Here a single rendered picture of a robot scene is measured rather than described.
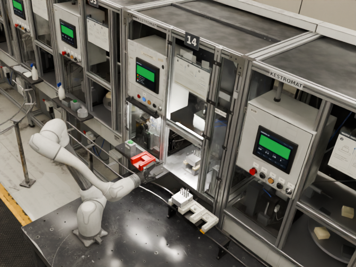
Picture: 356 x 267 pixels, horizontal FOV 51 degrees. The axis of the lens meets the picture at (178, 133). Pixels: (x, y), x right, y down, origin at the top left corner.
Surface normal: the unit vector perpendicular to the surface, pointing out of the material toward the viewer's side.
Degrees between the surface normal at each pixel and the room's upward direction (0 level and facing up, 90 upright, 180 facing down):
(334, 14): 90
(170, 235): 0
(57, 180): 0
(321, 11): 90
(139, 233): 0
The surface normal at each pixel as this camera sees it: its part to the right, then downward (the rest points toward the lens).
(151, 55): -0.71, 0.35
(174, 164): 0.07, -0.83
